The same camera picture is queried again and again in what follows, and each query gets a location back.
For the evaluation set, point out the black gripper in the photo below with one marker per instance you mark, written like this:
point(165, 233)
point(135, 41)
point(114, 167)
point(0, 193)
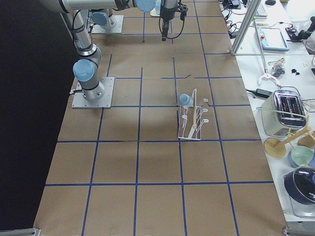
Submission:
point(167, 13)

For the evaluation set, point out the light blue plastic cup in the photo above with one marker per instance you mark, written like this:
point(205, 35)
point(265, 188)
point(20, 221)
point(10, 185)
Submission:
point(186, 100)

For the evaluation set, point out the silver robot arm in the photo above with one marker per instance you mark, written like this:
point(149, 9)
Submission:
point(85, 69)

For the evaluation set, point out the teach pendant tablet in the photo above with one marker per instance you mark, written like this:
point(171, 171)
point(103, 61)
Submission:
point(272, 39)

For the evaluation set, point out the white reacher claw tool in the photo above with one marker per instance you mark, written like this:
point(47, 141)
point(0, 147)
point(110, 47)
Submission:
point(266, 75)

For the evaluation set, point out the black power adapter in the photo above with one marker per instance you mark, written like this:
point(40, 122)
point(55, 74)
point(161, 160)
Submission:
point(259, 93)

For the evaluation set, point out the chrome toaster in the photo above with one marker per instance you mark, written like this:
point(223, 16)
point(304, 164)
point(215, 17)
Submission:
point(282, 112)

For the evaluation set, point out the wooden mug tree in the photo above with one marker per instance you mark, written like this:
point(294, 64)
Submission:
point(276, 148)

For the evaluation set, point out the light green bowl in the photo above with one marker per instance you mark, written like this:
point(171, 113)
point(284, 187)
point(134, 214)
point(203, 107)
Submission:
point(300, 155)

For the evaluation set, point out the dark blue pot with lid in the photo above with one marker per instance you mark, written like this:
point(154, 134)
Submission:
point(300, 184)

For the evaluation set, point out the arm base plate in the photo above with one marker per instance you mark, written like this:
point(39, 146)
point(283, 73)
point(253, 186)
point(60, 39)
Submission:
point(100, 97)
point(103, 24)

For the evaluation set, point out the aluminium frame post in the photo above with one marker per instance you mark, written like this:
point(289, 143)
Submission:
point(249, 16)

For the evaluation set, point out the white wire cup rack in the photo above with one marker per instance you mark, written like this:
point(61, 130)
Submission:
point(191, 119)

